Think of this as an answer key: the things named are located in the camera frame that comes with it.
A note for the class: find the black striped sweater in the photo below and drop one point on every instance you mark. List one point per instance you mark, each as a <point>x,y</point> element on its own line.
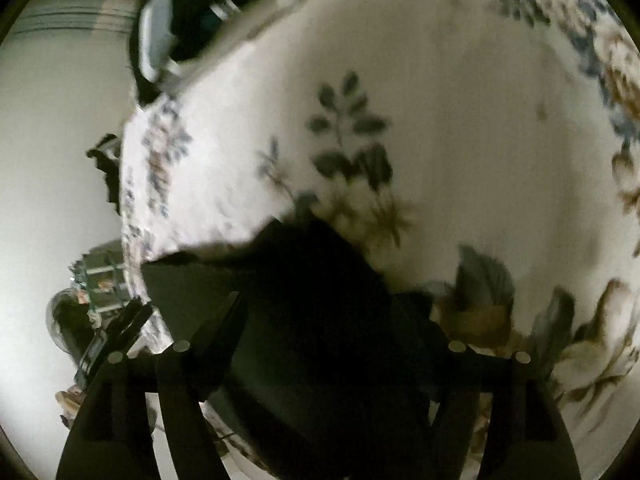
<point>310,310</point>

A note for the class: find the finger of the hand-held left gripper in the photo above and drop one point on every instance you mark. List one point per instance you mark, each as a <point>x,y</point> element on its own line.
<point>127,327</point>

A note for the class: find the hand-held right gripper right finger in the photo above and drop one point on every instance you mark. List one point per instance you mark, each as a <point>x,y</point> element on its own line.
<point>472,372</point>

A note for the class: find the grey-green striped curtain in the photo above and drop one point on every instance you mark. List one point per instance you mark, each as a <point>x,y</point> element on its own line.
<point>65,15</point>

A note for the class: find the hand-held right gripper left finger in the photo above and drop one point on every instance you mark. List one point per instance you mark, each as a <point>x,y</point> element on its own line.
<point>220,332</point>

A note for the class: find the folded striped clothes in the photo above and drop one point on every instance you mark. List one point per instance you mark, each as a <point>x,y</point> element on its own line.
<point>195,10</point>

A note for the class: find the floral bed sheet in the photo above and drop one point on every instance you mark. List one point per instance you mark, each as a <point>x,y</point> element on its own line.
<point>450,110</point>

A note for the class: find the green rack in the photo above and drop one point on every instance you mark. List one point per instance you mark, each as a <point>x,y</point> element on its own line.
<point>100,275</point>

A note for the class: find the black cloth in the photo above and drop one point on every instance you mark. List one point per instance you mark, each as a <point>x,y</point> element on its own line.
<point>107,170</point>

